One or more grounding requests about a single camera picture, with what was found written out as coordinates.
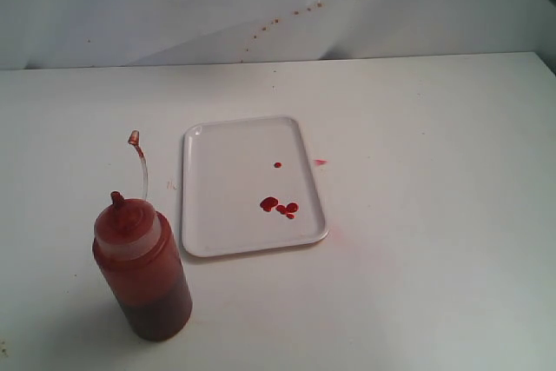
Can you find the red sauce squeeze bottle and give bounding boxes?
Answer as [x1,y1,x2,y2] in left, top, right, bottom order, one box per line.
[92,130,193,341]

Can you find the red sauce drops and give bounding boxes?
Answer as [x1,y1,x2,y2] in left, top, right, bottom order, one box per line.
[260,196,279,212]

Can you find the white rectangular plastic tray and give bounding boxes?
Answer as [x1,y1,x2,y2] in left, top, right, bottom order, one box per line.
[182,116,328,258]

